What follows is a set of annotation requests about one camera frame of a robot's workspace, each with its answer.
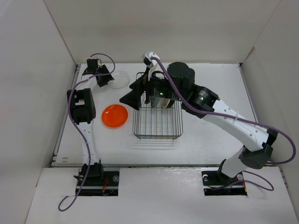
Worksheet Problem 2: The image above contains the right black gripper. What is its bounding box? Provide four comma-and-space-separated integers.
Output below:
119, 67, 185, 110

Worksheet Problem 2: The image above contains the clear glass plate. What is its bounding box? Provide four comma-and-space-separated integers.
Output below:
108, 70, 130, 90

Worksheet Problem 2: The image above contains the blue patterned ceramic plate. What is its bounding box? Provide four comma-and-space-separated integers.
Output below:
150, 97, 161, 108

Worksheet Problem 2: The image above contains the cream and black plate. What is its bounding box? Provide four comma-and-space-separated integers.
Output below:
161, 98, 171, 108

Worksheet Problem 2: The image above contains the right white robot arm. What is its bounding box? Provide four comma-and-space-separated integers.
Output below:
120, 62, 278, 184

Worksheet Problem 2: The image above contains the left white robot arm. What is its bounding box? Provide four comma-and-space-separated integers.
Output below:
67, 58, 114, 185

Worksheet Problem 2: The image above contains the orange plate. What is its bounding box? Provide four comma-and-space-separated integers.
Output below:
101, 104, 128, 128

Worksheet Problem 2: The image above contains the grey wire dish rack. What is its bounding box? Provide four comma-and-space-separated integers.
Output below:
133, 72, 183, 140

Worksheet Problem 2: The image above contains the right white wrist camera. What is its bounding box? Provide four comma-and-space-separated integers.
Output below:
141, 50, 160, 80

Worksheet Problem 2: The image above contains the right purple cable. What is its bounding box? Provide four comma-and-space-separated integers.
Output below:
150, 56, 297, 191

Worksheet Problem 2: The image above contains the purple cable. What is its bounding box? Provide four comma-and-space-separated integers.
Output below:
150, 56, 297, 191
57, 53, 116, 212

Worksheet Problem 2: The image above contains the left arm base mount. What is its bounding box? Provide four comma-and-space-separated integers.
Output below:
79, 169, 120, 196

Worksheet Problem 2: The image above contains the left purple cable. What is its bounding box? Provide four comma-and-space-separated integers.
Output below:
57, 53, 116, 212

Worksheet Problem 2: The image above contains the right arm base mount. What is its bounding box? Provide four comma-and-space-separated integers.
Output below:
201, 169, 247, 196

